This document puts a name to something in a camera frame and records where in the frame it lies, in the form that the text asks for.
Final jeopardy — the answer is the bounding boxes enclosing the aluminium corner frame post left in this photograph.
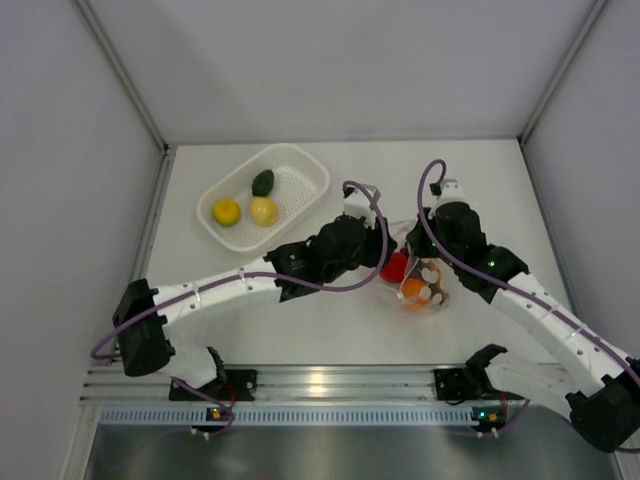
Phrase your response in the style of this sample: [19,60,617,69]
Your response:
[74,0,171,151]

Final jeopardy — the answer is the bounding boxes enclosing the yellow fake pear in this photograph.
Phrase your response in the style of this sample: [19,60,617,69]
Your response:
[249,197,278,227]

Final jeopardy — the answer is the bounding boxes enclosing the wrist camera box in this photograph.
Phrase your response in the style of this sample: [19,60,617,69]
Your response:
[429,179,467,203]
[342,181,380,229]

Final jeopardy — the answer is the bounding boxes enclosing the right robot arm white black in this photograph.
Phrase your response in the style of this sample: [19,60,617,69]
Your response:
[407,200,639,453]

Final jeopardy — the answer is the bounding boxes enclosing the red yellow fake apple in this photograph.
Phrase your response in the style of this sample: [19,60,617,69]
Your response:
[379,251,408,284]

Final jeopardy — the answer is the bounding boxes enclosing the aluminium corner frame post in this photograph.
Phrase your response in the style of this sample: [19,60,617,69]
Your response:
[517,0,611,146]
[74,0,171,151]

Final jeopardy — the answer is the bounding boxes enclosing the white perforated plastic basket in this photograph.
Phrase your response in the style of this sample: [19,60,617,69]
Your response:
[196,144,330,254]

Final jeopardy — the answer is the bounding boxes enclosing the aluminium corner frame post right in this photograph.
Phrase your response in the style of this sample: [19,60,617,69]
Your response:
[517,0,611,146]

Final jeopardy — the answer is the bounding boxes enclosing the white slotted cable duct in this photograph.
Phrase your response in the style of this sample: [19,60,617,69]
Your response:
[99,404,482,426]

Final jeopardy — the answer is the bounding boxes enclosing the clear zip top bag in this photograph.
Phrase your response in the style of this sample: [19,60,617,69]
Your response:
[379,220,450,312]

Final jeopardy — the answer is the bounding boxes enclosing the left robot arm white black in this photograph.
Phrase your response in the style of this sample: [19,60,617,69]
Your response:
[112,214,397,400]

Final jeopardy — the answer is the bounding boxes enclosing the orange fake fruit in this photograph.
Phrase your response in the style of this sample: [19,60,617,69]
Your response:
[399,278,432,311]

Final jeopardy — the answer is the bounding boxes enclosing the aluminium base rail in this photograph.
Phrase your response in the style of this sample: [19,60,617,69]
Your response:
[80,364,453,404]

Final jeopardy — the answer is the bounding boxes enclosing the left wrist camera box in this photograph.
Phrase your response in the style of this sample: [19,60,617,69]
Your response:
[342,181,380,229]

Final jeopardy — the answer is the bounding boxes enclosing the yellow green fake lemon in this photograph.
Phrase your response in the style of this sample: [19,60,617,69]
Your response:
[212,198,242,228]

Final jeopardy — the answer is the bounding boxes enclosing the green fake avocado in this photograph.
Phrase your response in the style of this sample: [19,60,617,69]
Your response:
[251,169,275,197]

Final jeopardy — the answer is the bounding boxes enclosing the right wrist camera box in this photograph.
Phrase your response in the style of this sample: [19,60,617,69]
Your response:
[429,179,467,203]

